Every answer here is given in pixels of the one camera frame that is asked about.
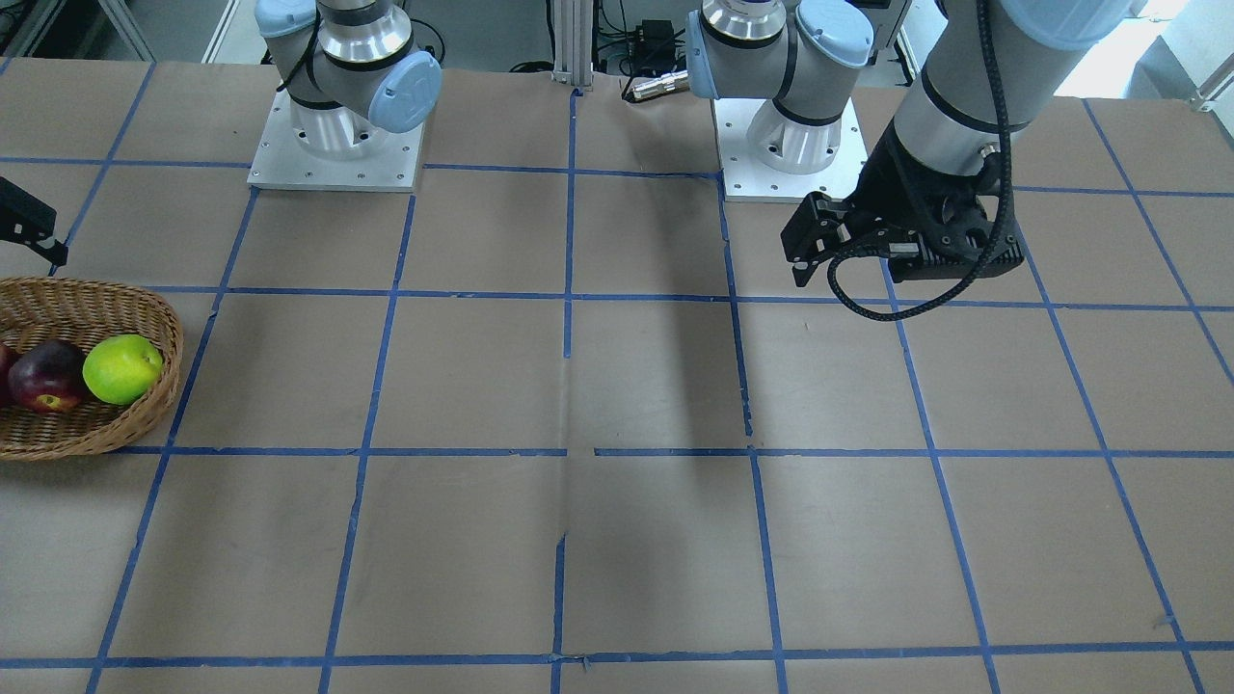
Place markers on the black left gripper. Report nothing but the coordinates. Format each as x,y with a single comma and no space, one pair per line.
879,185

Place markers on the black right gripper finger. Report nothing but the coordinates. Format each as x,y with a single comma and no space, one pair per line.
28,221

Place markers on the red yellow apple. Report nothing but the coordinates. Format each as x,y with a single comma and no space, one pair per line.
8,359

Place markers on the dark red apple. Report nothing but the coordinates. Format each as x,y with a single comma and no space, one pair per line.
48,379

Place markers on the green apple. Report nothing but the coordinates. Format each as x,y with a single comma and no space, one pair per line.
122,368

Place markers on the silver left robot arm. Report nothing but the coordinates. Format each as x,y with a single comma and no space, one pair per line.
995,67

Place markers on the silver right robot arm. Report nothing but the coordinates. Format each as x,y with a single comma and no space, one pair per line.
155,167

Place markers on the woven wicker basket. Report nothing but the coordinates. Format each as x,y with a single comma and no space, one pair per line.
85,312

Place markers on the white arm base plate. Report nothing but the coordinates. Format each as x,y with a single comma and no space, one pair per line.
306,148
768,158

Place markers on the aluminium frame post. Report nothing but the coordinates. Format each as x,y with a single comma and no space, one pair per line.
573,38

